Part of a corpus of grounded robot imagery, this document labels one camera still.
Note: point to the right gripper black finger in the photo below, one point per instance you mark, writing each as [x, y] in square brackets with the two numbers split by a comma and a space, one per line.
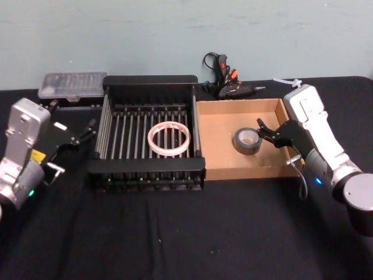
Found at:
[271, 139]
[265, 128]

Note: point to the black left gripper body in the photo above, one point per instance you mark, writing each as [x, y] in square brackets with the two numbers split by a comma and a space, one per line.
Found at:
[55, 140]

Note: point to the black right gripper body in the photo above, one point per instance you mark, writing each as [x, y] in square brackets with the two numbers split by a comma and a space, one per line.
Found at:
[291, 135]

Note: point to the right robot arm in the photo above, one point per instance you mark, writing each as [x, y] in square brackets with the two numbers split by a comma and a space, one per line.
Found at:
[306, 102]

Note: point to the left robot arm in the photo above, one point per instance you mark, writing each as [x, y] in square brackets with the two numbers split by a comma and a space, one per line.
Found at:
[23, 122]

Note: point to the roll of silver tape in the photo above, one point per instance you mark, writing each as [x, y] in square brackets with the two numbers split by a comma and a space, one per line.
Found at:
[247, 148]

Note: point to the clear plastic case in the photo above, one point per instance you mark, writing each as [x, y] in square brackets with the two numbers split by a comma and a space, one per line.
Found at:
[73, 84]

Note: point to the small white three-armed plastic piece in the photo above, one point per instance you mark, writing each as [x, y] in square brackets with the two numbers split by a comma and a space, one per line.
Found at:
[295, 83]

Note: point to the shallow brown cardboard tray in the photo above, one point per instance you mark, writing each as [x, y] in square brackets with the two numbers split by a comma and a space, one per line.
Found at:
[218, 151]

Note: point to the black rack with steel bars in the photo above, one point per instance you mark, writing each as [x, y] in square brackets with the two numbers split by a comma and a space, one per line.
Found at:
[145, 167]

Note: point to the roll of white tape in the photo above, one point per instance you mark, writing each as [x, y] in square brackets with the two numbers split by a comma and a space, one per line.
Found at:
[154, 146]

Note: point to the black table cloth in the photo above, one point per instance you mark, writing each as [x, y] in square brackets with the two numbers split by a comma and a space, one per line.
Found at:
[175, 233]

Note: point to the plain pale wall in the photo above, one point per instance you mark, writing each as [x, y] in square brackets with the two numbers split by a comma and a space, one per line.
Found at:
[145, 35]

